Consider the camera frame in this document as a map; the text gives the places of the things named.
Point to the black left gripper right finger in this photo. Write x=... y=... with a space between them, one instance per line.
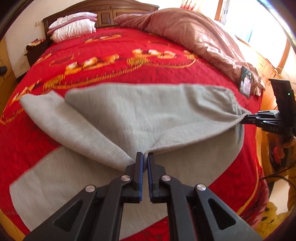
x=195 y=212

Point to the items on nightstand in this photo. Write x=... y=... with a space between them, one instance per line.
x=36 y=42

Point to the red floral bedspread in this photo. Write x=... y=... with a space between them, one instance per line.
x=118 y=55

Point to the dark wooden headboard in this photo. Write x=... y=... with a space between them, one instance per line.
x=106 y=11

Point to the pink upper pillow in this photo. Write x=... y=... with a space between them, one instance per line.
x=60 y=22

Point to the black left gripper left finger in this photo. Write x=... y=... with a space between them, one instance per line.
x=95 y=213

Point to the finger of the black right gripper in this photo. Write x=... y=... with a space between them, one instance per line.
x=266 y=113
x=258 y=121

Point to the dark wooden nightstand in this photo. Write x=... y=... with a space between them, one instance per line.
x=34 y=53

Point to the black framed photo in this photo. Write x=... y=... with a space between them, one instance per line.
x=245 y=82

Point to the grey knit pants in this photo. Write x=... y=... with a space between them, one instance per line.
x=194 y=131

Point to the pink quilted duvet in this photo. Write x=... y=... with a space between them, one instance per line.
x=199 y=34

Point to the yellow patterned floor rug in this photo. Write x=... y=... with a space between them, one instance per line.
x=270 y=220

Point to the white lower pillow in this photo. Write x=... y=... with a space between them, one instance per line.
x=73 y=30

